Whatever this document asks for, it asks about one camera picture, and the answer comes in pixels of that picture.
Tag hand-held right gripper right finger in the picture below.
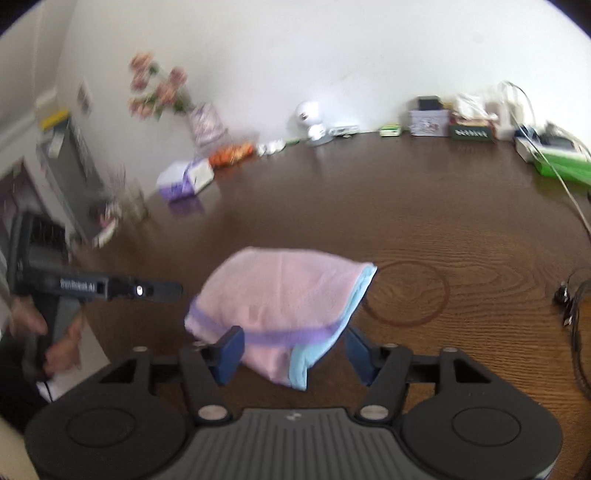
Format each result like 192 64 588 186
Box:
344 325 493 423

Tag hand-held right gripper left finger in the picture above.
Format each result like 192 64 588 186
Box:
98 325 245 424

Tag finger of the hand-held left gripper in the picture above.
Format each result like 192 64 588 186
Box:
109 277 184 302

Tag pink and blue garment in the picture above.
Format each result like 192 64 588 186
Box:
184 246 379 391

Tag person's left hand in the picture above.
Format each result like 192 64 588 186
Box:
8 295 85 376

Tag clear container with dried stems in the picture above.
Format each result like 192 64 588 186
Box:
102 173 149 224

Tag grey metal cabinet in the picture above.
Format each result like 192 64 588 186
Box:
36 110 108 241

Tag purple and white tissue box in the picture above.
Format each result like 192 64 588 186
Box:
156 157 216 204

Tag basket of orange fruit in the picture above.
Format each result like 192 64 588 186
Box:
207 140 257 169

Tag patterned glass vase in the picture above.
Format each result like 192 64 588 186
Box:
187 102 225 147

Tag pink artificial flowers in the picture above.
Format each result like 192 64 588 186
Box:
127 51 193 121

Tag white round-headed robot toy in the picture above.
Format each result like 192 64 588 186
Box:
294 100 330 147

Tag pale patterned storage box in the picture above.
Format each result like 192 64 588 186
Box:
408 109 450 137

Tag white power strip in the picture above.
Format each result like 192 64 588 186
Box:
514 135 583 163

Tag bright green box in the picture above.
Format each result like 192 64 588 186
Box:
533 147 591 186

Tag white cable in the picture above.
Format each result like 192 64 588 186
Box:
501 80 591 224

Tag white wall charger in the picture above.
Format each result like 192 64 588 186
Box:
496 98 519 140

